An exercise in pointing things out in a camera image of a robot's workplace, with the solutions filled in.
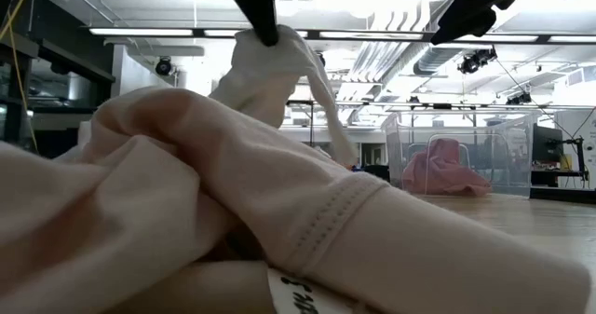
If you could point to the pale pink garment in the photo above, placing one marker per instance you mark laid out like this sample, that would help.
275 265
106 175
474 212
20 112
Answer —
186 188

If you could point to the long ceiling light bar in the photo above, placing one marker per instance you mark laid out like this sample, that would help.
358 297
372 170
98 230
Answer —
139 32

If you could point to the black dome ceiling camera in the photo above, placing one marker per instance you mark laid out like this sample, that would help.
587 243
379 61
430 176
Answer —
321 60
164 66

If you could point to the black background frame stand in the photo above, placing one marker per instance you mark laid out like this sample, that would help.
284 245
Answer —
311 118

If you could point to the blue background crate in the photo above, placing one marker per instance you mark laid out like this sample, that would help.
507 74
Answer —
359 168

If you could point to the black background bench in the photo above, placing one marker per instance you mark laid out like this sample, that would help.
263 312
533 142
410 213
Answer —
563 194

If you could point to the hot pink shirt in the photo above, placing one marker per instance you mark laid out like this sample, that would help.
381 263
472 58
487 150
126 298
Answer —
442 174

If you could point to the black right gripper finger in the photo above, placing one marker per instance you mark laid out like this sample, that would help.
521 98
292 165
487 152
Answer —
470 9
484 23

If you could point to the grey ceiling duct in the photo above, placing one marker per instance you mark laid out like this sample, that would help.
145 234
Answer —
433 60

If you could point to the white shirt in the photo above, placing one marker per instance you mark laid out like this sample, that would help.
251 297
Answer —
261 81

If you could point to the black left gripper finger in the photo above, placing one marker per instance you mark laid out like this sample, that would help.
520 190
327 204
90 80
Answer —
258 6

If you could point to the dark glass cabinet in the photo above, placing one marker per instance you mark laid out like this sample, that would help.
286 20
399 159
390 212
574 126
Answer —
60 90

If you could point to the clear plastic bin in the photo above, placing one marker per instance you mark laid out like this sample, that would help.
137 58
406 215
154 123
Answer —
512 155

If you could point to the black ceiling spotlight cluster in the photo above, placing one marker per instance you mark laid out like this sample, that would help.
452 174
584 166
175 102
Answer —
475 61

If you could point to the white garment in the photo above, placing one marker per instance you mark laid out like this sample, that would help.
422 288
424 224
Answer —
79 141

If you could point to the small black ceiling fixture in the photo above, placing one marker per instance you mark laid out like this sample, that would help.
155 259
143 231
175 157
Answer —
519 99

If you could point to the white paper tag with writing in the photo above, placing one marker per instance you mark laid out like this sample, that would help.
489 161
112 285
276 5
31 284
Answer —
298 300

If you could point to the orange plastic bin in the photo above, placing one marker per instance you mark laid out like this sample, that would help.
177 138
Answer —
350 166

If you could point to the black computer monitor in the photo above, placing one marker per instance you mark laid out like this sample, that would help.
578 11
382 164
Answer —
547 144

